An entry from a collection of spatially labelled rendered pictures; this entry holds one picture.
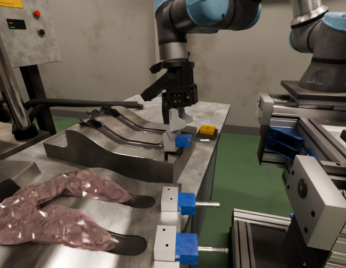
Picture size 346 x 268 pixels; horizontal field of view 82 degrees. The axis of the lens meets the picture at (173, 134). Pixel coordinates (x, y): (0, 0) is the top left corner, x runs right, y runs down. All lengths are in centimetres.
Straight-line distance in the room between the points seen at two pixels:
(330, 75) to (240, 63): 187
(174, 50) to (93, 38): 262
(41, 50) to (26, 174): 82
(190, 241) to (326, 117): 64
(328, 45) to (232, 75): 189
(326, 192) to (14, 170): 64
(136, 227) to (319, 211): 32
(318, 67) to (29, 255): 88
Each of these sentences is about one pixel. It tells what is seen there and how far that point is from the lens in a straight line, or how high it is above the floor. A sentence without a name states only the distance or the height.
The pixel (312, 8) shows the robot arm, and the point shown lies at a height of 129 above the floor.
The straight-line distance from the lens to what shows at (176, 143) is 58.
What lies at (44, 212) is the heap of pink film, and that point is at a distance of 46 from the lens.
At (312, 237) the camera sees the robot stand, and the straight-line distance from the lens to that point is 40.
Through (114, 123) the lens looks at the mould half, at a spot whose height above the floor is 92.
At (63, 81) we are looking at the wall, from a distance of 355.
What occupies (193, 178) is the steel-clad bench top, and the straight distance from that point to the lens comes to 64.
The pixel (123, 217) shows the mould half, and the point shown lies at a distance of 47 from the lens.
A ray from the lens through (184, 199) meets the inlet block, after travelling 48.
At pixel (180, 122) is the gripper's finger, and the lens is 54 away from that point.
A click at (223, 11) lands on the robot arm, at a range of 48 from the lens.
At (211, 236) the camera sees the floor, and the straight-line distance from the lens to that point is 152.
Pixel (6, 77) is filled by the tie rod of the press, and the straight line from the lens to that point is 105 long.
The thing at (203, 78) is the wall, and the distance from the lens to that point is 266.
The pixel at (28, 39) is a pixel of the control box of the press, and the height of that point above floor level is 119.
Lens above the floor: 120
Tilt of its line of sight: 26 degrees down
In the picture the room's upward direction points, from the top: straight up
